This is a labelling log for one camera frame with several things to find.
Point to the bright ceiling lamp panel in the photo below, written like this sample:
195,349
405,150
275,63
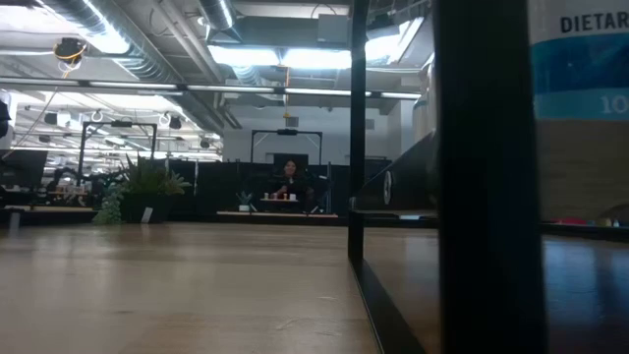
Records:
245,56
314,59

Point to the black ceiling camera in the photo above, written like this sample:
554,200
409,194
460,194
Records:
70,49

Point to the dark background monitor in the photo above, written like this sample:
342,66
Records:
22,167

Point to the background wooden table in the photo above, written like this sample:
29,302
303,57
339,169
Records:
260,214

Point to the person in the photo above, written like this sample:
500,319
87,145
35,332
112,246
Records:
290,172

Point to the grey ceiling unit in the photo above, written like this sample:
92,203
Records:
333,28

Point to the black partition wall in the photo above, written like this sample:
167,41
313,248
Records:
221,192

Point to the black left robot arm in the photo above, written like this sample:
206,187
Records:
3,118

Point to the silver round ventilation duct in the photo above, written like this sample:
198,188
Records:
218,12

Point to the small grey hanging sign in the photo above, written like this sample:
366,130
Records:
291,121

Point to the small background wooden shelf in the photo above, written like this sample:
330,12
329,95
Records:
279,199

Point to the long ceiling light strip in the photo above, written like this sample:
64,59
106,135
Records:
319,91

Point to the artificial fern in black pot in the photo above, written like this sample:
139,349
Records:
142,192

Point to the small background potted plant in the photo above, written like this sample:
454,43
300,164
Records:
244,199

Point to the bright ceiling skylight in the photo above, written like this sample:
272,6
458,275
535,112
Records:
388,49

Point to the black background rig frame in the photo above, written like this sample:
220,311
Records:
118,124
287,132

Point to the silver spiral ventilation duct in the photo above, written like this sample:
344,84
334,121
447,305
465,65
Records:
147,69

